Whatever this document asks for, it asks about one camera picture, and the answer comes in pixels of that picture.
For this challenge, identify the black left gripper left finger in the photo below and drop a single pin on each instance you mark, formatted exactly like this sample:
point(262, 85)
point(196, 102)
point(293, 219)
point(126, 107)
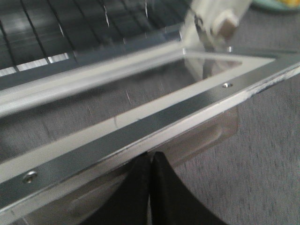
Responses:
point(128, 205)

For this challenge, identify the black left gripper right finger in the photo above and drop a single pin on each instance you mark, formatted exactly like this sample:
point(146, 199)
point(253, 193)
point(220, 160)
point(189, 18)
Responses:
point(171, 201)

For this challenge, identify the white toaster oven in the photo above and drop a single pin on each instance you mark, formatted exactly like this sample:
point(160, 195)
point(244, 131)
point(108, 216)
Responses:
point(208, 23)

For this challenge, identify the light blue plate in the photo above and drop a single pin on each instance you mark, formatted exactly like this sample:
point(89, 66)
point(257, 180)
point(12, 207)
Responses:
point(274, 5)

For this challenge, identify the wire oven rack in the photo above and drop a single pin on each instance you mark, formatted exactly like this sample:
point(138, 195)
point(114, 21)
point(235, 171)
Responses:
point(34, 33)

